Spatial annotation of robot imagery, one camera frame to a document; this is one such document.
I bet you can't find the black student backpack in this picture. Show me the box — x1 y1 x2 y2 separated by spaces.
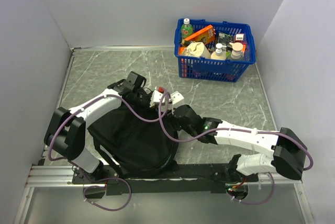
88 105 178 178

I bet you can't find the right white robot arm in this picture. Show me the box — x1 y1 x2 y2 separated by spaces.
172 105 308 181

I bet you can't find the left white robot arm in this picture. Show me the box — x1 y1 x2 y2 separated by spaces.
44 71 149 183

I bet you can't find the beige crumpled paper bag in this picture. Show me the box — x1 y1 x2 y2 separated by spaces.
181 42 211 59

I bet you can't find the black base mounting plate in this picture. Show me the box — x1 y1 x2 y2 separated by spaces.
72 163 259 196

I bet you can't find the blue plastic shopping basket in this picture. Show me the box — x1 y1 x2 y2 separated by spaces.
174 18 256 82

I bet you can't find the white pump lotion bottle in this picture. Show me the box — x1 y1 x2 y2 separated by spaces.
210 43 227 61

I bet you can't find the green drink bottle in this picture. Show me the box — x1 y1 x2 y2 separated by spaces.
181 18 193 39

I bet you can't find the beige cap pump bottle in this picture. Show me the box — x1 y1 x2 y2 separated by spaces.
229 42 244 61

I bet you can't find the dark green packet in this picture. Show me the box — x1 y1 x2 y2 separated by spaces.
216 32 233 51

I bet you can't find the orange snack box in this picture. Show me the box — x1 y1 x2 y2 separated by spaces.
184 25 215 45

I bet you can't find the small white red box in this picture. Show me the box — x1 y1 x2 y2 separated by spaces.
234 33 244 42

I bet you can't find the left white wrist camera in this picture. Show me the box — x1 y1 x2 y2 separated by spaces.
149 86 170 108

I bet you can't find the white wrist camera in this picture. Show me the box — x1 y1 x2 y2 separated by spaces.
169 91 185 112
149 86 170 108

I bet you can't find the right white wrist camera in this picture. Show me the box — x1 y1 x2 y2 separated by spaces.
169 91 185 112

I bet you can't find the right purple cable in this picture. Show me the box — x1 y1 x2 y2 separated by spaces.
158 92 314 205

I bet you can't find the aluminium rail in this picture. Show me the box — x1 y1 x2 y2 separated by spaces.
26 165 303 187

